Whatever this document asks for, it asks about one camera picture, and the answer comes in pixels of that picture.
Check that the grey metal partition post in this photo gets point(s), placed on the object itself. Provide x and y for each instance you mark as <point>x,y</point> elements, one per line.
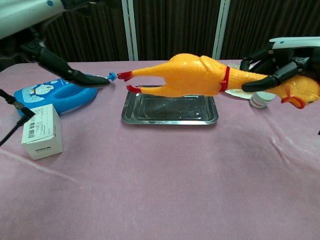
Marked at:
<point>130,30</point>
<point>221,27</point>

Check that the white cardboard box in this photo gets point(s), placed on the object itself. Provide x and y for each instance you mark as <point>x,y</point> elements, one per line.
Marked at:
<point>42,135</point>

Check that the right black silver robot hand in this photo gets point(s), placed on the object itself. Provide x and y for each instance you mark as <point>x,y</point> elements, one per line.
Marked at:
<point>285,71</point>

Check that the pink velvet tablecloth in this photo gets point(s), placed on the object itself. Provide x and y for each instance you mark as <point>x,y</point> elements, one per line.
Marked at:
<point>160,180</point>

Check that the blue pump detergent bottle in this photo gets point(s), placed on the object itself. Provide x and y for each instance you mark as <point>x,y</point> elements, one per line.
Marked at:
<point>45,96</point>

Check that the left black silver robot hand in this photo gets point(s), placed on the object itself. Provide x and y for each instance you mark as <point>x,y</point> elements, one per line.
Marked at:
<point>52,61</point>

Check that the silver rectangular metal tray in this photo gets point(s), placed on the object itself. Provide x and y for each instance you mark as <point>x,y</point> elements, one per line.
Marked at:
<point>170,112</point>

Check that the yellow rubber chicken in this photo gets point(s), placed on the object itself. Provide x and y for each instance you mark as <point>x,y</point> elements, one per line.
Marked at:
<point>190,75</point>

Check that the small silver lidded jar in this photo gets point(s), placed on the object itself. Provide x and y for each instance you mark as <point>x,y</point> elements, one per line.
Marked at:
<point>261,102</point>

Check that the black pleated curtain panel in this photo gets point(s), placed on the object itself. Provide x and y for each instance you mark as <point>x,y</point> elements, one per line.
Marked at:
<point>95,30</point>
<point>262,20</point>
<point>175,25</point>

